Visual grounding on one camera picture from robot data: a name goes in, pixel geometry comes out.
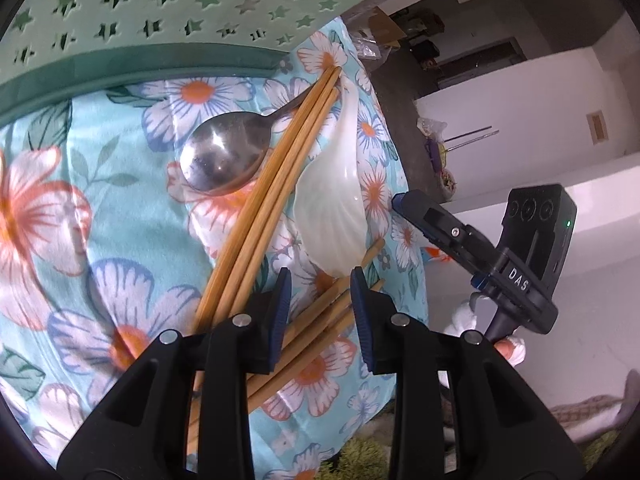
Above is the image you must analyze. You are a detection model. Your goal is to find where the broom with purple dustpan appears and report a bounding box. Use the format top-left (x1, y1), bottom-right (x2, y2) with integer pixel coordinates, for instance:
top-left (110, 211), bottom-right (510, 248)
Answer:
top-left (424, 126), bottom-right (501, 171)

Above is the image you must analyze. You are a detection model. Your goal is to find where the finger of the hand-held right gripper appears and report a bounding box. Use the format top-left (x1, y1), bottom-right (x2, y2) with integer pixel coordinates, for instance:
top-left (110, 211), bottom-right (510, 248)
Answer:
top-left (391, 190), bottom-right (507, 287)

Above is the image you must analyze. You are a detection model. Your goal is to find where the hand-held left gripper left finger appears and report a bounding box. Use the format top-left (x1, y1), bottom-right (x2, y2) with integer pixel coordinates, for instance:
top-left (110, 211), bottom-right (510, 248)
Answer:
top-left (57, 267), bottom-right (293, 480)

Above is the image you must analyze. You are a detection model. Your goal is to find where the green star-cutout plastic basket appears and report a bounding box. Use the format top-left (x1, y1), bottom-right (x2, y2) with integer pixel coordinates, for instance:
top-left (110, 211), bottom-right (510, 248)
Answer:
top-left (0, 0), bottom-right (443, 128)

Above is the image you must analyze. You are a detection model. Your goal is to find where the floral blue blanket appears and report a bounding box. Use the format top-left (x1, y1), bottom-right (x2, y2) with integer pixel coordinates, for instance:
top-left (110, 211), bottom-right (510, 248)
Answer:
top-left (0, 15), bottom-right (431, 480)

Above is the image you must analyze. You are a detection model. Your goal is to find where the yellowish tied plastic bag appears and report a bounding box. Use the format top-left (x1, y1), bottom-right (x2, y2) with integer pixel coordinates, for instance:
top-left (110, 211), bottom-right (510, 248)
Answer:
top-left (417, 117), bottom-right (446, 141)

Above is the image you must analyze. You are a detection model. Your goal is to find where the person's right hand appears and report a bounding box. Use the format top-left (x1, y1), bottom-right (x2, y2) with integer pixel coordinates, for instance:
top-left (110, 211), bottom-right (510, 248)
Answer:
top-left (444, 300), bottom-right (527, 367)

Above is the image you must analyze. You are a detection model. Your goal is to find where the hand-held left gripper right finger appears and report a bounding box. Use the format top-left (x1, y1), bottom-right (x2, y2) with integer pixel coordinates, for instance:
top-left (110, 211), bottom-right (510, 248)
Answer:
top-left (350, 266), bottom-right (586, 480)

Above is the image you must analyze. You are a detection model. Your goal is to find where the metal spoon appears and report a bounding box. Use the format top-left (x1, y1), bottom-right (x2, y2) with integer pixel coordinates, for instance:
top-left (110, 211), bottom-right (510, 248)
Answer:
top-left (179, 87), bottom-right (316, 196)

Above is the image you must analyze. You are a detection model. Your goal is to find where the green shaggy rug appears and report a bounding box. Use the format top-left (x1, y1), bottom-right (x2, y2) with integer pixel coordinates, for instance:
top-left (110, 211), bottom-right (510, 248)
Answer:
top-left (320, 430), bottom-right (401, 480)

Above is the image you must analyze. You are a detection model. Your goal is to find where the cardboard box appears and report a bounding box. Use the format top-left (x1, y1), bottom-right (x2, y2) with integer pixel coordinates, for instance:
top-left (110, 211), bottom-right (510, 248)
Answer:
top-left (367, 7), bottom-right (408, 46)

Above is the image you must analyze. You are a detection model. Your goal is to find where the white ceramic spoon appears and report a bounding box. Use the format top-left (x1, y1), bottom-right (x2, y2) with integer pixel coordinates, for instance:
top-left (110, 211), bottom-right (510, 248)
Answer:
top-left (295, 72), bottom-right (368, 278)

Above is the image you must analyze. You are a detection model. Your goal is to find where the grey patterned cloth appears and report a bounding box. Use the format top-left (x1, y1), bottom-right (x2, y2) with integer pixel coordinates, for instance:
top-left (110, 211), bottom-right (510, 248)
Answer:
top-left (547, 367), bottom-right (640, 443)

